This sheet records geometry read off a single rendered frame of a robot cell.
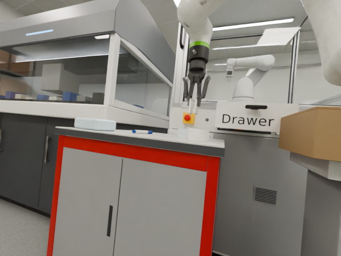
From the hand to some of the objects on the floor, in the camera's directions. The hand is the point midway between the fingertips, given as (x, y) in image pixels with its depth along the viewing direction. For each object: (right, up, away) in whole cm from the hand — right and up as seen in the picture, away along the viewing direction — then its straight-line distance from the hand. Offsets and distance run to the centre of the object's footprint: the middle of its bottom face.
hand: (193, 106), depth 72 cm
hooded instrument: (-126, -80, +110) cm, 186 cm away
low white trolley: (-24, -89, +5) cm, 92 cm away
